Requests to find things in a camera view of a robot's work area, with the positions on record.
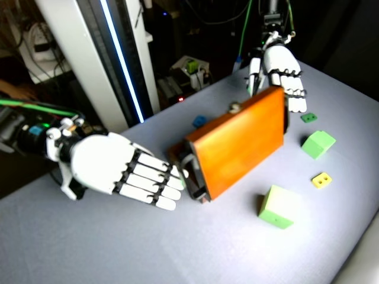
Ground green cable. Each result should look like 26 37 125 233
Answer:
237 0 254 60

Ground white device with cables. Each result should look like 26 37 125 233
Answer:
22 22 62 67

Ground white column with blue light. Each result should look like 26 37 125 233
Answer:
34 0 162 134

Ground green wooden cube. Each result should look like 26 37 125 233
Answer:
257 185 303 230
301 130 337 160

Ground yellow two-hole block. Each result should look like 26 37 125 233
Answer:
311 172 332 190

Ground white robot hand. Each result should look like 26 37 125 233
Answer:
245 44 309 114
69 131 190 211

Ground grey table cloth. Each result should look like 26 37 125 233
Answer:
0 60 379 284

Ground orange wooden box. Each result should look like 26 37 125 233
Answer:
177 85 293 205

